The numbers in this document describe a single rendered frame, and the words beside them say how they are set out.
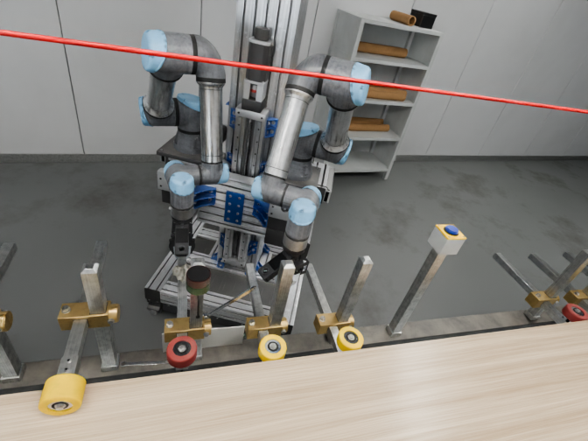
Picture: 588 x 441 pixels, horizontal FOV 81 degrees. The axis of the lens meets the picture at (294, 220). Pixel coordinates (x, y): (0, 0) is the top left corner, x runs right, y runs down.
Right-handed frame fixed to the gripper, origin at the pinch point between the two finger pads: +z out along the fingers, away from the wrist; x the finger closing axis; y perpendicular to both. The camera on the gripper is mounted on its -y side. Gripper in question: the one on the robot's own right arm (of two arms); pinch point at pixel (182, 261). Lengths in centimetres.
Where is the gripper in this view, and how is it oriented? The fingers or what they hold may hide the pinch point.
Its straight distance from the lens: 138.2
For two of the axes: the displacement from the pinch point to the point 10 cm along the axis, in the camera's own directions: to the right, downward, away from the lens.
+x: -9.5, 0.0, -3.1
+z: -1.9, 7.9, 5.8
